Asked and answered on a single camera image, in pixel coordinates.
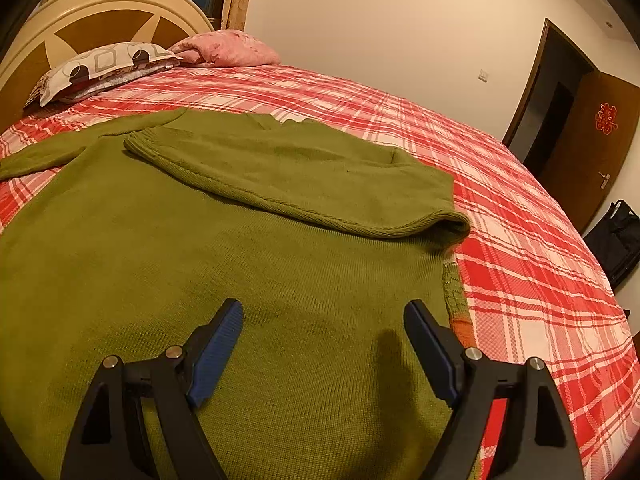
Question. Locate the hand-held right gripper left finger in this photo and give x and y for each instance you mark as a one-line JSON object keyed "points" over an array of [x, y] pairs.
{"points": [[220, 350]]}

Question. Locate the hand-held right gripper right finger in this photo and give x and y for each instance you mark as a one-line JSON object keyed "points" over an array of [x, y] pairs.
{"points": [[425, 347]]}

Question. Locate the green striped knit sweater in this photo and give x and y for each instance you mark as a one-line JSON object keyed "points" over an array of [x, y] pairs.
{"points": [[280, 280]]}

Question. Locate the red plaid bed sheet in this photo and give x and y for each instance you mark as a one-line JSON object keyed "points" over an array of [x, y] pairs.
{"points": [[525, 270]]}

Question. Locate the black bag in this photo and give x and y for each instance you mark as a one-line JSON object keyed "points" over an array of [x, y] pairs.
{"points": [[617, 245]]}

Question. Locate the brown wooden door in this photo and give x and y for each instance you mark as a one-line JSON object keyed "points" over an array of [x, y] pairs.
{"points": [[590, 160]]}

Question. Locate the red paper door decoration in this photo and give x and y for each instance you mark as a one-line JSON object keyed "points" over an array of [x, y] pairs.
{"points": [[605, 119]]}

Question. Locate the pink pillow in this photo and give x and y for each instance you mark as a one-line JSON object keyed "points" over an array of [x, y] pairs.
{"points": [[225, 47]]}

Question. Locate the grey patterned pillow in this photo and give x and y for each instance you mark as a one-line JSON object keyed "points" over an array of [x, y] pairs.
{"points": [[100, 65]]}

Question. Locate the cream and brown headboard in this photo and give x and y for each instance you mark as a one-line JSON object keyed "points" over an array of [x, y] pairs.
{"points": [[100, 25]]}

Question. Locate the dark wooden door frame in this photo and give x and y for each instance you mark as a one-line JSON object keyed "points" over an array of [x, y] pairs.
{"points": [[537, 70]]}

